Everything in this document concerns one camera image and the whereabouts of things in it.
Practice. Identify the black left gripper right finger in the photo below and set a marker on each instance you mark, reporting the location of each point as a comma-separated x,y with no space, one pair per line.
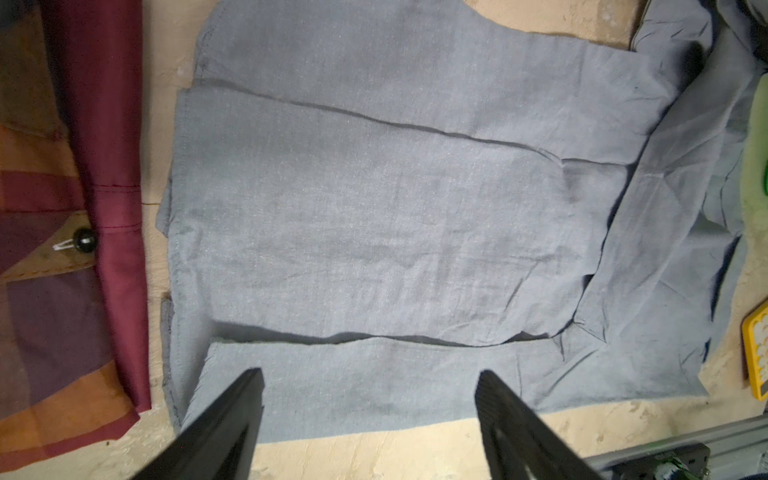
517,443

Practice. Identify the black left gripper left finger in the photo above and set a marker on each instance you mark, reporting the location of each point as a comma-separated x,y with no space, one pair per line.
220,443

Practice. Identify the grey long sleeve shirt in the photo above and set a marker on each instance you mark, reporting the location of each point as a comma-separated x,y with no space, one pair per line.
374,201

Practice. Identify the multicolour patchwork folded shirt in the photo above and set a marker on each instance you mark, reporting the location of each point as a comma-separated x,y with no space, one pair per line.
60,388

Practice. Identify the yellow calculator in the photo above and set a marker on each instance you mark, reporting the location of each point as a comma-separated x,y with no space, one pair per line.
754,337

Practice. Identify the green plastic basket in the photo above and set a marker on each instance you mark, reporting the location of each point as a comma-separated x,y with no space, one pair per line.
754,167

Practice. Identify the maroon folded shirt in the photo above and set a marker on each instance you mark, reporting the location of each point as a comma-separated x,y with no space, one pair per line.
97,49

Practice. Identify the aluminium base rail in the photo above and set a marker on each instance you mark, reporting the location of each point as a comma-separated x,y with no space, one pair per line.
736,450

